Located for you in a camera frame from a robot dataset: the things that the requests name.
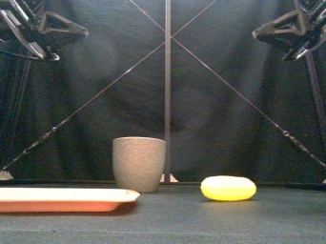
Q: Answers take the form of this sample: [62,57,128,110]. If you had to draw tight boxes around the grey speckled cup bowl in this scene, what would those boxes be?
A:
[111,136,167,193]

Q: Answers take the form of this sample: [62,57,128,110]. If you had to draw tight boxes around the pink flat tray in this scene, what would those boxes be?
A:
[0,187,141,214]

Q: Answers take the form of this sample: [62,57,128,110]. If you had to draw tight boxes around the black backdrop cloth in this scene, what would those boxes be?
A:
[0,0,326,186]

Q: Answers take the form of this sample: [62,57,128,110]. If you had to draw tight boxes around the diagonal metal brace rod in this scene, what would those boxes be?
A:
[127,0,326,169]
[0,0,219,172]

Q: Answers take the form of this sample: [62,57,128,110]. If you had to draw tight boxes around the dark side frame post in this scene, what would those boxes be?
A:
[304,51,326,147]
[2,58,34,166]

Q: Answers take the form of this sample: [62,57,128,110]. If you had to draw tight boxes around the vertical metal frame post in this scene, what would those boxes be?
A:
[163,0,173,184]

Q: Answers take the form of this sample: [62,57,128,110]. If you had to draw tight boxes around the post foot bracket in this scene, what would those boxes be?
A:
[159,173,180,184]
[0,170,14,181]

